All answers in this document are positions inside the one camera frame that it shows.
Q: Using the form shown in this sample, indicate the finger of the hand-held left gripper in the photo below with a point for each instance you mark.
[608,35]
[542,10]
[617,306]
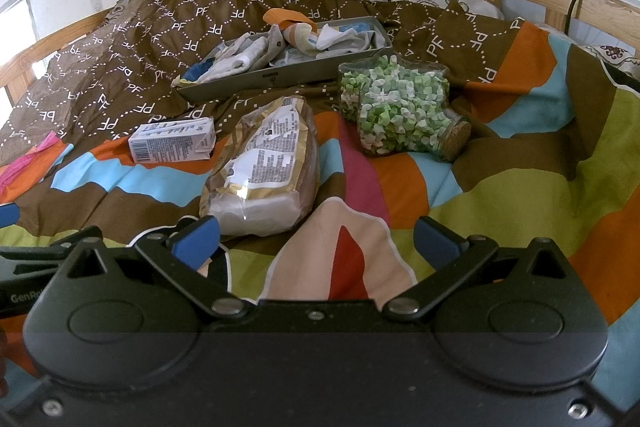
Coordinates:
[30,257]
[9,215]

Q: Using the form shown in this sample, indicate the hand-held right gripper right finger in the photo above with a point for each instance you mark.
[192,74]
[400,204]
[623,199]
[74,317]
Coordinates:
[437,243]

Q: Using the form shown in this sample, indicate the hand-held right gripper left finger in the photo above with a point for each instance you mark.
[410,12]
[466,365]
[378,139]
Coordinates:
[197,238]

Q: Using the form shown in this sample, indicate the white sock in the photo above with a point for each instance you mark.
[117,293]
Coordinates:
[235,64]
[332,39]

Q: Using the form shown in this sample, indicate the grey tray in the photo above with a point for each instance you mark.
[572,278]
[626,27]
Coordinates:
[280,79]

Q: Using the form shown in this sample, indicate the taupe grey sock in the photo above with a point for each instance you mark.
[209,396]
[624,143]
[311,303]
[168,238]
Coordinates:
[276,42]

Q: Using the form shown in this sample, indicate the peach blue striped sock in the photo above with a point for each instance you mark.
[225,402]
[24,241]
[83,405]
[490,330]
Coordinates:
[295,34]

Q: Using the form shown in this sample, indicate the pink yellow cloth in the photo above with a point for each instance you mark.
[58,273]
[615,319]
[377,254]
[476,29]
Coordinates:
[30,157]

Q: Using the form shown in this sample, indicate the colourful striped bed sheet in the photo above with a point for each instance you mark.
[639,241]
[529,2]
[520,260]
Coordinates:
[500,187]

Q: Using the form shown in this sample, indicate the bagged bread loaf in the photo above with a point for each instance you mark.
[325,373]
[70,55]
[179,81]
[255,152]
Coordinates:
[265,167]

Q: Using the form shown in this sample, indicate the white milk carton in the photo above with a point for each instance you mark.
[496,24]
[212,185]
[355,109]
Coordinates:
[170,142]

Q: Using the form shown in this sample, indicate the glass jar of paper stars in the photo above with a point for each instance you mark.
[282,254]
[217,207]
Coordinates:
[400,107]

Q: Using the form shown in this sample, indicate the brown printed blanket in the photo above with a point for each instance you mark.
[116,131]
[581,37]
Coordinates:
[150,57]

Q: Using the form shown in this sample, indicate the window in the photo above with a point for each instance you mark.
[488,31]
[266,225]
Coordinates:
[15,17]

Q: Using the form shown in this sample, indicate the white wall switch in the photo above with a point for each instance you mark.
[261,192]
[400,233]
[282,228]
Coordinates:
[97,4]

